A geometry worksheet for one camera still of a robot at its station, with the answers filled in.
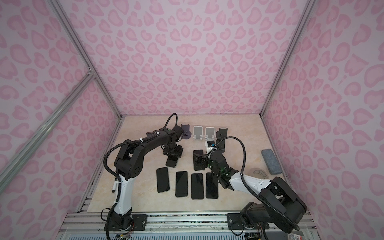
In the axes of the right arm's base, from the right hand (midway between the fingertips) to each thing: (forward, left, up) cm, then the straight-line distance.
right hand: (200, 153), depth 86 cm
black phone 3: (-11, +22, -12) cm, 27 cm away
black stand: (+20, -15, -7) cm, 26 cm away
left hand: (+5, +15, -11) cm, 19 cm away
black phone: (0, +18, -10) cm, 20 cm away
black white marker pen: (-17, +48, -9) cm, 52 cm away
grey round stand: (+15, +32, -1) cm, 36 cm away
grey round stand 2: (+21, +10, -8) cm, 25 cm away
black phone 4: (-15, +2, -10) cm, 18 cm away
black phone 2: (+6, +3, -11) cm, 13 cm away
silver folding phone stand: (+21, -7, -9) cm, 24 cm away
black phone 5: (-14, +11, -11) cm, 21 cm away
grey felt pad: (0, -44, -10) cm, 45 cm away
